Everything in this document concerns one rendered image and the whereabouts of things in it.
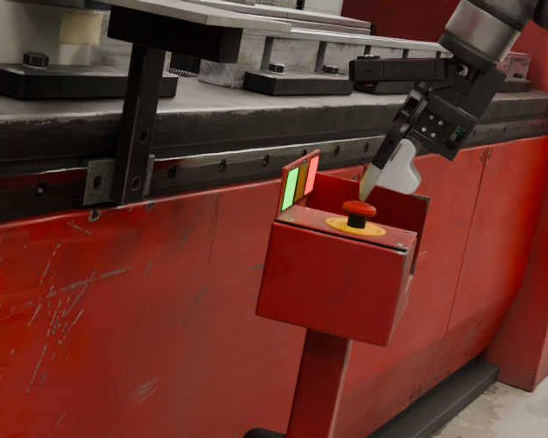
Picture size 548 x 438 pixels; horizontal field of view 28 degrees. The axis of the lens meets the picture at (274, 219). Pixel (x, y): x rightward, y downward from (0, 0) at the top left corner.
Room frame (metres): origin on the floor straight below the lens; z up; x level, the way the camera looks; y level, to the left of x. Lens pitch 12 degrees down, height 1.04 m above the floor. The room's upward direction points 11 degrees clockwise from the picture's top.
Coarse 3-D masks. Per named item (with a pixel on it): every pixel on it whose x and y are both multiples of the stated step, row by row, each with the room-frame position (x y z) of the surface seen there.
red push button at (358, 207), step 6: (348, 204) 1.25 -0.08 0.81; (354, 204) 1.25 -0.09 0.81; (360, 204) 1.25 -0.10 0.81; (366, 204) 1.26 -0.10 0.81; (348, 210) 1.24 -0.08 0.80; (354, 210) 1.24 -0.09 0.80; (360, 210) 1.24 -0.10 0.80; (366, 210) 1.24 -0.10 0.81; (372, 210) 1.25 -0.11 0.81; (348, 216) 1.26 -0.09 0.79; (354, 216) 1.25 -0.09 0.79; (360, 216) 1.25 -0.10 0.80; (366, 216) 1.25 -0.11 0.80; (348, 222) 1.25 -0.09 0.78; (354, 222) 1.25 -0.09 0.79; (360, 222) 1.25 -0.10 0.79; (360, 228) 1.25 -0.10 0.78
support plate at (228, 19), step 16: (96, 0) 1.11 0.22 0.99; (112, 0) 1.11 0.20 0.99; (128, 0) 1.10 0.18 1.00; (144, 0) 1.11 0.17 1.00; (160, 0) 1.18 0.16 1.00; (176, 0) 1.27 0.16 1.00; (176, 16) 1.07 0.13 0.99; (192, 16) 1.06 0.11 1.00; (208, 16) 1.06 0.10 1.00; (224, 16) 1.09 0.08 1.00; (240, 16) 1.17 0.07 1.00; (288, 32) 1.21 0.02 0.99
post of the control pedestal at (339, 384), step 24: (312, 336) 1.28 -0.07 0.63; (336, 336) 1.28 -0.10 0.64; (312, 360) 1.28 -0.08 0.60; (336, 360) 1.28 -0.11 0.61; (312, 384) 1.28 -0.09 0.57; (336, 384) 1.28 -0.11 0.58; (312, 408) 1.28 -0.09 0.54; (336, 408) 1.29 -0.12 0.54; (288, 432) 1.29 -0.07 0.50; (312, 432) 1.28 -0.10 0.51
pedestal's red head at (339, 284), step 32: (320, 192) 1.41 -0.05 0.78; (352, 192) 1.41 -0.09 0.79; (384, 192) 1.40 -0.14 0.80; (288, 224) 1.22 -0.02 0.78; (320, 224) 1.24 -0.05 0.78; (384, 224) 1.40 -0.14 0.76; (416, 224) 1.39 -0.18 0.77; (288, 256) 1.22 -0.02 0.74; (320, 256) 1.21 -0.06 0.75; (352, 256) 1.20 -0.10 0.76; (384, 256) 1.20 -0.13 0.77; (416, 256) 1.39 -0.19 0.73; (288, 288) 1.22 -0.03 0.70; (320, 288) 1.21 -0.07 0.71; (352, 288) 1.20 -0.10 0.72; (384, 288) 1.20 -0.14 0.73; (288, 320) 1.22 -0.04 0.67; (320, 320) 1.21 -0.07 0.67; (352, 320) 1.20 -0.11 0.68; (384, 320) 1.19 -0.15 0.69
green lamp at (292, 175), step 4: (292, 172) 1.25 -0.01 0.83; (296, 172) 1.27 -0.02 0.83; (292, 176) 1.26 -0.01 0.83; (296, 176) 1.28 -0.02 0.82; (288, 180) 1.24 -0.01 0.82; (292, 180) 1.26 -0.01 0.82; (288, 184) 1.24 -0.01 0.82; (292, 184) 1.27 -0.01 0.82; (288, 188) 1.24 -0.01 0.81; (292, 188) 1.27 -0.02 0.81; (288, 192) 1.25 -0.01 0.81; (292, 192) 1.28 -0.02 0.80; (284, 196) 1.24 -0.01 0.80; (288, 196) 1.25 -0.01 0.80; (292, 196) 1.28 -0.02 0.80; (284, 200) 1.24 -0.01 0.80; (288, 200) 1.26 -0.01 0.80; (284, 204) 1.24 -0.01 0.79; (288, 204) 1.26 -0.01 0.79; (284, 208) 1.25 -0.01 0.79
